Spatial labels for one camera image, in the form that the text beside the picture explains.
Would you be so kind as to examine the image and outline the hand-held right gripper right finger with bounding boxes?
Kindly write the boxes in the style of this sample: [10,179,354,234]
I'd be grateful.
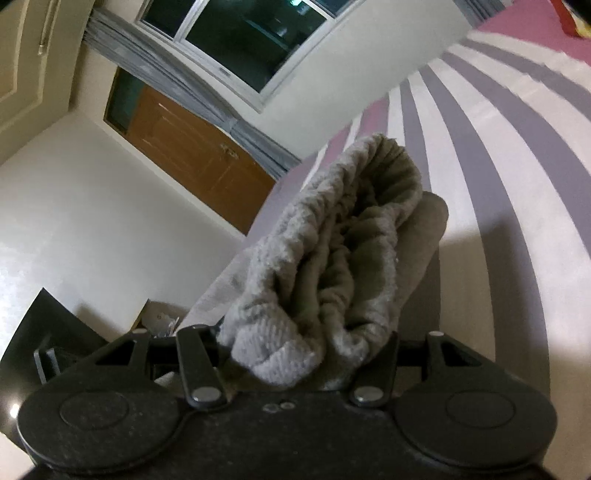
[348,330,493,409]

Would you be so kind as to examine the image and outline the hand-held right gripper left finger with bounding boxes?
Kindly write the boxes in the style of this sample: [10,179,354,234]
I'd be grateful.
[93,324,230,410]

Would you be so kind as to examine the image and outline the grey pants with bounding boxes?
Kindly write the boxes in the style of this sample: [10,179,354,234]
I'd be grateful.
[216,133,450,394]

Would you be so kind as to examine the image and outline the black chair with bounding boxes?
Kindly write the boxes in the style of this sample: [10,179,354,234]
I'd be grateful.
[0,286,136,418]

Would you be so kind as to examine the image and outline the brown wooden door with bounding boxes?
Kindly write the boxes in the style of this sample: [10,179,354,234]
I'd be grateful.
[104,67,278,237]

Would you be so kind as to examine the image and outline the striped bed sheet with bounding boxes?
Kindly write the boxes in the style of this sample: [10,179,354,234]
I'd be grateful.
[185,0,591,480]

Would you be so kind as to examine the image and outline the grey curtain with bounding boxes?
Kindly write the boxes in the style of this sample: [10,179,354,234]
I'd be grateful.
[455,0,506,21]
[85,8,303,182]

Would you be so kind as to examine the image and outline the window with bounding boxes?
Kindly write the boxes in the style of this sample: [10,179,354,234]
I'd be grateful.
[134,0,366,114]

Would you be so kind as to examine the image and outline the cream wardrobe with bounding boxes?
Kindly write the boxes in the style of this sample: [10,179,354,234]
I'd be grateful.
[0,0,99,136]

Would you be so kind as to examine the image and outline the colourful printed blanket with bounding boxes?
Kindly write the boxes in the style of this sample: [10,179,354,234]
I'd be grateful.
[551,0,591,38]

